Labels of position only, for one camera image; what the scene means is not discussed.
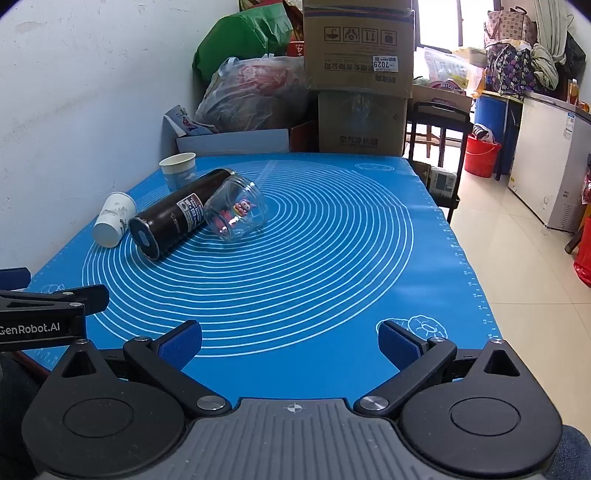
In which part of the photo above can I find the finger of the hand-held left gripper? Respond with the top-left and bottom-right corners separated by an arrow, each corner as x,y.
0,284 -> 110,315
0,267 -> 32,292

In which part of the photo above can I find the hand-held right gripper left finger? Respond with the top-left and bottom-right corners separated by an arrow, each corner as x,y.
48,320 -> 232,416

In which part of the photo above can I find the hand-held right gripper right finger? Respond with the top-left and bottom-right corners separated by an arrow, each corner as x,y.
353,320 -> 532,415

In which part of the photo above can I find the clear glass cup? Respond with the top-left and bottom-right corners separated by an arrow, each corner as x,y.
203,176 -> 269,243

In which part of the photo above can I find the white and blue paper cup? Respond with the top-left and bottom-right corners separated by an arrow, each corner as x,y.
159,152 -> 199,191

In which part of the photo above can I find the blue silicone baking mat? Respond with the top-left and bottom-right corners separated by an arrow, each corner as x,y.
21,154 -> 505,376

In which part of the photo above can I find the black thermos bottle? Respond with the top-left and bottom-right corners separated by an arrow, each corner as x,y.
128,168 -> 238,263

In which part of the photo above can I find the small white appliance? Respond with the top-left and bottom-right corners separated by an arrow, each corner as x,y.
428,165 -> 458,198

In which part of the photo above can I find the red plastic bag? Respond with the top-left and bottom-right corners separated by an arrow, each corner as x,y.
573,230 -> 591,289

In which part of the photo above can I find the white cardboard box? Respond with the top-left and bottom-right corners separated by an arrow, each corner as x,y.
175,128 -> 291,158

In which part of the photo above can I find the red plastic bucket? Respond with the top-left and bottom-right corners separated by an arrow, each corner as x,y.
464,134 -> 502,179

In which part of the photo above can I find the person's leg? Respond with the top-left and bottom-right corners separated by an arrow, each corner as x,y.
560,425 -> 591,480

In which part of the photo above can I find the blue and white paper package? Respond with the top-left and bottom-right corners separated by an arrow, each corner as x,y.
163,105 -> 219,138

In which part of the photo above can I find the brown cardboard box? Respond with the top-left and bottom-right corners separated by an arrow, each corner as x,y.
318,90 -> 410,158

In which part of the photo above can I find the dark wooden chair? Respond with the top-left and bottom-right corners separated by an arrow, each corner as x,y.
403,101 -> 474,223

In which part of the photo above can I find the red carton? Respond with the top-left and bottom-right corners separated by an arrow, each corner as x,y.
289,120 -> 320,153

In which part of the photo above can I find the white chest freezer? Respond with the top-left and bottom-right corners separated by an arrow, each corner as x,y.
507,89 -> 591,232

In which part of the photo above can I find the blue plastic barrel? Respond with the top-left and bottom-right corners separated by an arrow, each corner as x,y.
474,92 -> 509,175

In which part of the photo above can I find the clear plastic bag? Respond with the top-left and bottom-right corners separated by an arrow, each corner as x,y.
194,54 -> 311,135

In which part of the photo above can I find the white plastic bag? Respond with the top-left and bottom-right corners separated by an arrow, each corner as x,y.
413,46 -> 485,94

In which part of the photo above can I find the purple floral bag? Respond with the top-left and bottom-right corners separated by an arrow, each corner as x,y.
485,41 -> 537,97

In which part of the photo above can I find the large cardboard box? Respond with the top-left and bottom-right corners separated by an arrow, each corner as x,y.
302,0 -> 415,99

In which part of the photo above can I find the green plastic bag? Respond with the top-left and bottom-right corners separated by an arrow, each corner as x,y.
192,10 -> 295,85

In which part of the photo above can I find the grey green clothing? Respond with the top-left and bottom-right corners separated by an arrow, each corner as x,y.
530,0 -> 572,92

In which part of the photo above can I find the pink patterned bag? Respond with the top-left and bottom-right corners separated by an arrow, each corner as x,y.
483,6 -> 539,48

